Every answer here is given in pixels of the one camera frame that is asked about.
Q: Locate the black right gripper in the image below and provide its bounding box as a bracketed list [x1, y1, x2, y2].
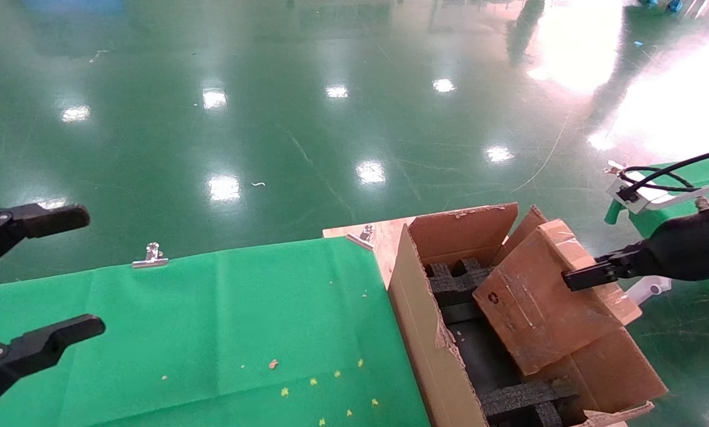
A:
[561, 204, 709, 292]

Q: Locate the large open cardboard carton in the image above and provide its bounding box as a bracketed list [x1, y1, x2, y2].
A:
[386, 202, 669, 427]

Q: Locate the green tablecloth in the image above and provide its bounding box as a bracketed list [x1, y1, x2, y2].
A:
[0, 237, 432, 427]

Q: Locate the white tubular frame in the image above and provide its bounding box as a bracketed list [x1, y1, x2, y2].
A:
[624, 275, 673, 307]

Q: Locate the brown cardboard box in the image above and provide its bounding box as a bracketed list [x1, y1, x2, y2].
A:
[472, 219, 643, 376]

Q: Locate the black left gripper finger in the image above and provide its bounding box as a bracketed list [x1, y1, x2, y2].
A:
[0, 314, 106, 410]
[0, 203, 91, 277]

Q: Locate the black foam insert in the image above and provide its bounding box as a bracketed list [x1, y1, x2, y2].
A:
[478, 378, 580, 427]
[426, 257, 493, 324]

